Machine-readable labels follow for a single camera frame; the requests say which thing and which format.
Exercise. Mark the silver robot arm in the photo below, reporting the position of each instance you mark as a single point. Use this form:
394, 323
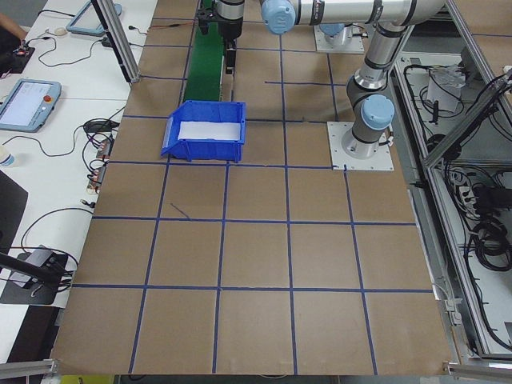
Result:
332, 31
380, 52

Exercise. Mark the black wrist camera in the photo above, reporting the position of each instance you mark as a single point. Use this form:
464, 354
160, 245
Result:
207, 22

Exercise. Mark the aluminium profile bar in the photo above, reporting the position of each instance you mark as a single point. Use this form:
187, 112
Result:
480, 370
28, 370

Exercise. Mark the black power adapter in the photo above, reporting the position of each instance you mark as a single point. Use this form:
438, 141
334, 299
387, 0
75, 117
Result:
98, 126

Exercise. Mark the green conveyor belt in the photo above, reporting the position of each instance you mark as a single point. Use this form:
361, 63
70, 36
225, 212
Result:
204, 68

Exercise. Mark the small terminal block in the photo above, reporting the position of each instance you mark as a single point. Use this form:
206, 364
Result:
104, 150

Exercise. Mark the white tape roll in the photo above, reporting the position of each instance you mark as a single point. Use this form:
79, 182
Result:
55, 31

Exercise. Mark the small red device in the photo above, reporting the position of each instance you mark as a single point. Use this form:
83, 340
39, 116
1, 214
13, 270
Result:
23, 49

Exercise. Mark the grey device on stand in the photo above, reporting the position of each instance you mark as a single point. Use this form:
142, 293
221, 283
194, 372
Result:
40, 256

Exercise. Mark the aluminium profile post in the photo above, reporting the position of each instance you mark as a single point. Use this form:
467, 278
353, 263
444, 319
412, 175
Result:
120, 44

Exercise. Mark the black stand pole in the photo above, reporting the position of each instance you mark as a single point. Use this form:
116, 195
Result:
24, 266

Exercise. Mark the grey connector box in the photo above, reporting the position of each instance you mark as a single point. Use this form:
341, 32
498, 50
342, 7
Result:
450, 312

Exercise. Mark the V-shaped metal bar frame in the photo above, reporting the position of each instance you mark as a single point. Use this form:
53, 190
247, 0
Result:
460, 132

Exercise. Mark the blue grey teach pendant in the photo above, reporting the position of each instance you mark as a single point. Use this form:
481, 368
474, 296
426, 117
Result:
92, 20
28, 104

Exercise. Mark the long terminal strip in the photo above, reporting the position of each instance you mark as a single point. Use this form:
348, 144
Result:
97, 180

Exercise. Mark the small black connector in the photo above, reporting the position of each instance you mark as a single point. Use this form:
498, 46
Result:
134, 29

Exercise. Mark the person forearm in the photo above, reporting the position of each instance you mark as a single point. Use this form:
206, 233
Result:
10, 24

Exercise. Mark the blue plastic storage bin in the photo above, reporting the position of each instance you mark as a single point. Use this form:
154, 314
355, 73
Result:
200, 150

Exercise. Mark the black plug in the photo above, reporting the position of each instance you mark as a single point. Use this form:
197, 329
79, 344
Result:
108, 42

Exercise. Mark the white side desk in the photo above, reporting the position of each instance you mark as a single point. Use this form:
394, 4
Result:
72, 72

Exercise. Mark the black desk mat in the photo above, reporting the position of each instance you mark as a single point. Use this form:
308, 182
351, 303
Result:
12, 64

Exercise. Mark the black stand base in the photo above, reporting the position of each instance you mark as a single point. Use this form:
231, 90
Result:
36, 296

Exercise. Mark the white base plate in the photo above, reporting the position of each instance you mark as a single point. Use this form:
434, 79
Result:
376, 160
340, 47

